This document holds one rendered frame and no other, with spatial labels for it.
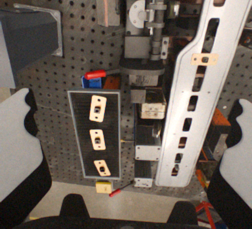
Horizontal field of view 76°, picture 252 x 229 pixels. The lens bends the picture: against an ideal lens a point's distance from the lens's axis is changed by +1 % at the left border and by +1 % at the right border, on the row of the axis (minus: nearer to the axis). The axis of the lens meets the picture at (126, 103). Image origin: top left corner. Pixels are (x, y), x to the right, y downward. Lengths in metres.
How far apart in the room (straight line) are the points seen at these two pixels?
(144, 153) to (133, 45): 0.41
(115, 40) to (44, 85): 0.49
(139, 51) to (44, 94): 0.80
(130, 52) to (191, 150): 0.57
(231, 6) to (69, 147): 1.19
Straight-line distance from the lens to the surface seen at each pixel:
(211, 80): 0.65
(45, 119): 1.20
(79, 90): 0.45
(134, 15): 0.44
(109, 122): 0.49
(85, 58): 0.91
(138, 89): 0.50
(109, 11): 0.47
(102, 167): 0.63
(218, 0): 0.61
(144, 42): 0.39
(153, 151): 0.64
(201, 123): 0.74
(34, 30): 0.71
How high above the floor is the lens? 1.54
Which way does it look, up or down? 59 degrees down
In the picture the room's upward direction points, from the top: 175 degrees counter-clockwise
